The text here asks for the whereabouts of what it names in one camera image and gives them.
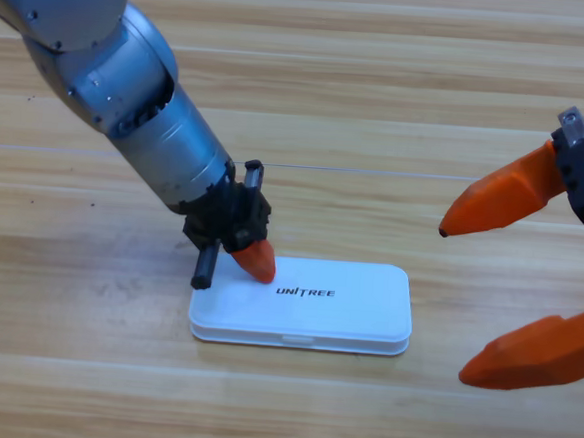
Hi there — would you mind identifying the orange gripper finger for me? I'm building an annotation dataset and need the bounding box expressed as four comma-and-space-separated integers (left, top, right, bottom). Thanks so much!
457, 290, 584, 398

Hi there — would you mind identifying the white Unitree pencil case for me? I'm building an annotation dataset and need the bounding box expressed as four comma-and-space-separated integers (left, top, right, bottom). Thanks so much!
185, 249, 418, 358

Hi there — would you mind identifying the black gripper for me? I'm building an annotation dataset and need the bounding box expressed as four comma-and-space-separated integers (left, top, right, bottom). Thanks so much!
174, 154, 285, 296
438, 97, 584, 248

